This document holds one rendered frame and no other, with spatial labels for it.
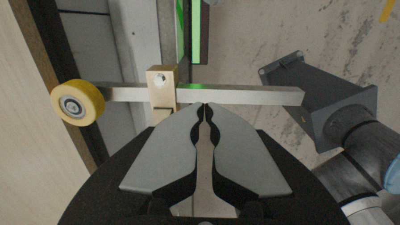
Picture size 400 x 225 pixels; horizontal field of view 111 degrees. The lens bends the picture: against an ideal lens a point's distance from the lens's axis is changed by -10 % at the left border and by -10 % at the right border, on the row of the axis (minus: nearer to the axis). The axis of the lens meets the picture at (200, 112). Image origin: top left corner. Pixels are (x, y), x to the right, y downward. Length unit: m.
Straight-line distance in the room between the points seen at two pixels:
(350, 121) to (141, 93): 0.71
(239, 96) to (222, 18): 0.87
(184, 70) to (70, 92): 0.26
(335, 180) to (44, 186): 0.87
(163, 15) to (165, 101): 0.22
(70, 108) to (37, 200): 0.43
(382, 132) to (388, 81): 1.17
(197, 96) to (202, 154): 1.32
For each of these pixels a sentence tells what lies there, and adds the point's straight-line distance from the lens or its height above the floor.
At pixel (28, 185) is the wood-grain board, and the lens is 0.64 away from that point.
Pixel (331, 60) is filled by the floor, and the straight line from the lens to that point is 1.46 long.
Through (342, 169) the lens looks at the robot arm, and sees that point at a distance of 0.69.
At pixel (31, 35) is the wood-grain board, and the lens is 0.35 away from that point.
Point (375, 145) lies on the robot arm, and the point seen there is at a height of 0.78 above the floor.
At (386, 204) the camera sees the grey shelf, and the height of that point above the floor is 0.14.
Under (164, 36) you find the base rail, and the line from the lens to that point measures 0.43.
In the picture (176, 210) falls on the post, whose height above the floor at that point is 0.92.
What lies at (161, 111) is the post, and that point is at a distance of 0.30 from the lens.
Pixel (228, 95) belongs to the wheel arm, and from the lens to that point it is 0.30.
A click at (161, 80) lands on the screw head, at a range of 0.27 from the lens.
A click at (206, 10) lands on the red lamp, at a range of 0.42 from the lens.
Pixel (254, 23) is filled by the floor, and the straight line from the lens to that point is 1.16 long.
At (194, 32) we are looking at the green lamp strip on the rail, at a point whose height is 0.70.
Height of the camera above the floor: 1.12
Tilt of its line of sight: 60 degrees down
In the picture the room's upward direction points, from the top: 177 degrees counter-clockwise
